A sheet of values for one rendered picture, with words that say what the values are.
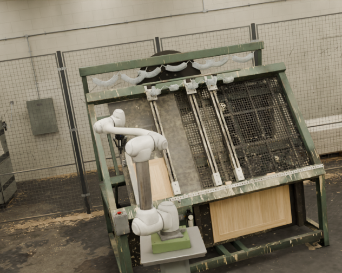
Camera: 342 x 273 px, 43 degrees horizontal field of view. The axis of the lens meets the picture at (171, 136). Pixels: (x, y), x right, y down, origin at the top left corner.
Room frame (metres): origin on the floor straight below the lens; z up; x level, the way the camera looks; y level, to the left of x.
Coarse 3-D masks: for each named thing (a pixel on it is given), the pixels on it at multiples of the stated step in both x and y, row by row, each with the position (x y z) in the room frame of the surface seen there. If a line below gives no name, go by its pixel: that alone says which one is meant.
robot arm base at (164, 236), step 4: (180, 228) 3.25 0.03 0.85; (184, 228) 3.25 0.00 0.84; (160, 232) 3.19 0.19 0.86; (164, 232) 3.16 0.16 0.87; (168, 232) 3.14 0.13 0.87; (172, 232) 3.15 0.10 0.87; (176, 232) 3.16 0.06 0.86; (180, 232) 3.20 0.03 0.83; (160, 236) 3.18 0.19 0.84; (164, 236) 3.15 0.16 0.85; (168, 236) 3.14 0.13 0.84; (172, 236) 3.14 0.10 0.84; (176, 236) 3.15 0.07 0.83; (180, 236) 3.15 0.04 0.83; (164, 240) 3.12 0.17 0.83
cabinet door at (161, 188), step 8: (152, 160) 4.09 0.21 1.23; (160, 160) 4.10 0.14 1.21; (152, 168) 4.04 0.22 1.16; (160, 168) 4.05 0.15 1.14; (152, 176) 4.00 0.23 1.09; (160, 176) 4.01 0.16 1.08; (152, 184) 3.96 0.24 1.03; (160, 184) 3.96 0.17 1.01; (168, 184) 3.97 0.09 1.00; (152, 192) 3.91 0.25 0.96; (160, 192) 3.92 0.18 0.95; (168, 192) 3.92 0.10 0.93
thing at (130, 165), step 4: (124, 152) 4.08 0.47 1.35; (128, 156) 4.06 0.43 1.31; (128, 160) 4.04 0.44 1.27; (128, 164) 4.02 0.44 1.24; (132, 164) 4.02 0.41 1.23; (128, 168) 3.99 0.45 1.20; (132, 168) 4.00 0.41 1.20; (132, 172) 3.98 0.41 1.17; (132, 176) 3.95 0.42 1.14; (132, 180) 3.93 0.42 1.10; (136, 180) 3.94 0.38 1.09; (132, 184) 3.91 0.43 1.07; (136, 184) 3.91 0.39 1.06; (136, 188) 3.89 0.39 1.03; (136, 192) 3.87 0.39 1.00; (136, 196) 3.85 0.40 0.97; (136, 200) 3.83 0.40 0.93; (136, 204) 3.83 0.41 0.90
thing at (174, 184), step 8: (144, 88) 4.43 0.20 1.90; (152, 88) 4.29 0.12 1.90; (152, 96) 4.38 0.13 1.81; (152, 104) 4.38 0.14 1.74; (152, 112) 4.33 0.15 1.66; (160, 120) 4.28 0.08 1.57; (160, 128) 4.25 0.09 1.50; (168, 152) 4.10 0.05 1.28; (168, 160) 4.09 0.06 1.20; (168, 168) 4.01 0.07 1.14; (168, 176) 4.02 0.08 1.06; (176, 184) 3.93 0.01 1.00; (176, 192) 3.88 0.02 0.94
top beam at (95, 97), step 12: (240, 72) 4.69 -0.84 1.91; (252, 72) 4.71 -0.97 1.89; (264, 72) 4.72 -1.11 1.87; (276, 72) 4.78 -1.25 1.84; (156, 84) 4.48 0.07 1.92; (168, 84) 4.49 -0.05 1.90; (204, 84) 4.60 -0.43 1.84; (216, 84) 4.67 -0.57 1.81; (96, 96) 4.32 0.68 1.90; (108, 96) 4.33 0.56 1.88; (120, 96) 4.35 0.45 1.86; (132, 96) 4.41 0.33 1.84; (144, 96) 4.48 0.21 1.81
